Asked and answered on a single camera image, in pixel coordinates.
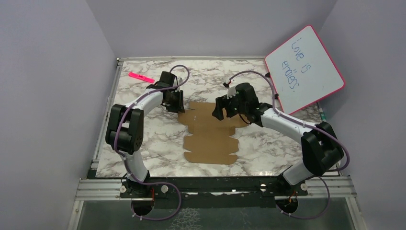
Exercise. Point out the brown cardboard box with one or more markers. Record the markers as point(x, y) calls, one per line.
point(210, 140)

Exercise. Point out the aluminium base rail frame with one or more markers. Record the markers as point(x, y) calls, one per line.
point(186, 195)

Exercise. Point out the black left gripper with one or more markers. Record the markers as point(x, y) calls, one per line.
point(179, 103)

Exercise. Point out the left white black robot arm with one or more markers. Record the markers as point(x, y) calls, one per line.
point(125, 129)

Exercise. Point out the green capped marker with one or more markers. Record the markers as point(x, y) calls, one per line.
point(322, 114)

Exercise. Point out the pink highlighter marker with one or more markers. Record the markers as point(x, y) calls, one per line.
point(141, 77)

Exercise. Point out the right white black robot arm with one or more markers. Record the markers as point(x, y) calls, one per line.
point(320, 150)

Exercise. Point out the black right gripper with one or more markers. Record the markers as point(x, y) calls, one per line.
point(221, 102)

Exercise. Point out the pink framed whiteboard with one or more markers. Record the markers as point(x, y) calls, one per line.
point(302, 71)

